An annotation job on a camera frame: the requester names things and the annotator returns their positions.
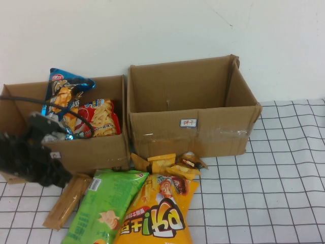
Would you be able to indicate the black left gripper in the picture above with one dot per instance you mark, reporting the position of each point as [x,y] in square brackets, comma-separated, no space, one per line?
[38,157]

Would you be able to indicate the brown wafer bar wrapper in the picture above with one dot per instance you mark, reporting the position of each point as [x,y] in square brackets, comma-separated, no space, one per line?
[66,206]

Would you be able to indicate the green chip bag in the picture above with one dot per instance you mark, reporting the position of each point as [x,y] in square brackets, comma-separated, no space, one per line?
[106,198]

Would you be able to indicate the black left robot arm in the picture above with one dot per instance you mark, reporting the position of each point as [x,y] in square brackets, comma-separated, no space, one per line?
[11,155]

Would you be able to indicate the white label red writing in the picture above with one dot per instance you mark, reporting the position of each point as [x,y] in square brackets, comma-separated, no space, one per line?
[57,155]

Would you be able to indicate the low cardboard box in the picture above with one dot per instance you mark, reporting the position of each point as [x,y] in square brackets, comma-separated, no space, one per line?
[96,152]

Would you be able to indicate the red shrimp stick bag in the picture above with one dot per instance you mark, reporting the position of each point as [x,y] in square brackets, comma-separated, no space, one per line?
[104,119]

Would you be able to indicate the small plain orange-brown packet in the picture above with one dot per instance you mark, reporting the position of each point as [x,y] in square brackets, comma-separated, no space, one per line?
[138,161]

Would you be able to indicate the blue chip bag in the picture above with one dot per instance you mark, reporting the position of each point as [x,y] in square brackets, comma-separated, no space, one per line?
[59,89]

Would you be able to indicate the small yellow cracker packet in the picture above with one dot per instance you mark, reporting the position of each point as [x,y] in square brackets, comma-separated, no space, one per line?
[160,162]

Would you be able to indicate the large yellow chip bag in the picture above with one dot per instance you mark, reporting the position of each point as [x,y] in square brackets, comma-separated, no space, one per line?
[157,221]

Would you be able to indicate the tall cardboard box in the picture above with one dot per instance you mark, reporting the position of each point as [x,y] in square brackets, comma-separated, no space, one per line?
[165,142]

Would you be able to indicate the small orange biscuit packet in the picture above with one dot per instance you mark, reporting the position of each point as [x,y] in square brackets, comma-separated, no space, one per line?
[182,171]

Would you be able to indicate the small brown pie packet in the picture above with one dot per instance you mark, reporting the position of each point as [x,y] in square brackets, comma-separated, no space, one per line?
[190,160]

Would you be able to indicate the white black-grid tablecloth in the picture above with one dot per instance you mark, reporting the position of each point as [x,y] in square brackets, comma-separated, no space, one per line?
[254,203]

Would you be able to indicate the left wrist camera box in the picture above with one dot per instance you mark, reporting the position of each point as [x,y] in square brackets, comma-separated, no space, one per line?
[43,123]

